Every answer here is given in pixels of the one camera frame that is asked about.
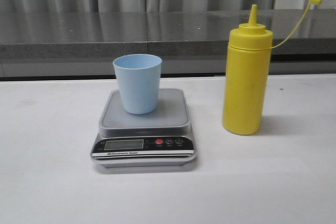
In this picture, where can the light blue plastic cup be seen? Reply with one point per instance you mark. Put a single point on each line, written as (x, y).
(138, 78)

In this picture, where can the yellow squeeze bottle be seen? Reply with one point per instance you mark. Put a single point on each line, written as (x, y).
(247, 68)

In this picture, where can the silver digital kitchen scale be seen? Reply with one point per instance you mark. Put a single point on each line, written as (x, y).
(163, 137)

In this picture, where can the grey stone counter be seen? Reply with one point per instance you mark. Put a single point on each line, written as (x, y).
(49, 46)

